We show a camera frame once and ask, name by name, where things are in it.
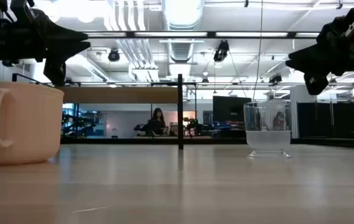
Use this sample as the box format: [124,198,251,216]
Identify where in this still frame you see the black aluminium rig frame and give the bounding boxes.
[60,136,354,149]

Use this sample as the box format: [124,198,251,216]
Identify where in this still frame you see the silver ceiling air duct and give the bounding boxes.
[161,0,205,31]

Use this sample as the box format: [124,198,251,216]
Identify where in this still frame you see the wooden shelf with black frame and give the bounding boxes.
[11,73,198,151]

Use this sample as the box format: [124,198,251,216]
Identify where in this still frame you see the orange mug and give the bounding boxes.
[0,81,65,166]

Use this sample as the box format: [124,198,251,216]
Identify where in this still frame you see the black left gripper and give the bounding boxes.
[0,0,91,68]

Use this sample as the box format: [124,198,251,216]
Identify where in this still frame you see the ceiling light strip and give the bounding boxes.
[83,30,320,39]

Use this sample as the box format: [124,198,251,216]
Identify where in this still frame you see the black partition wall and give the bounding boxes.
[297,101,354,140]

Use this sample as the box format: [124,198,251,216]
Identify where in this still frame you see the black monitor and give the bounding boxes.
[212,95,253,124]

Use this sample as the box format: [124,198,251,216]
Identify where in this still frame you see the black ceiling spot lamp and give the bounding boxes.
[107,48,121,63]
[269,73,283,85]
[213,39,230,63]

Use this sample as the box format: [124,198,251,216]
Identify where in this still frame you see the thin hanging cable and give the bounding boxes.
[252,0,264,101]

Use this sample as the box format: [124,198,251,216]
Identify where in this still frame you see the clear plastic mug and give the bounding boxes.
[243,100,292,158]

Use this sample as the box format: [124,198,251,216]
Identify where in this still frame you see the person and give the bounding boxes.
[144,107,169,137]

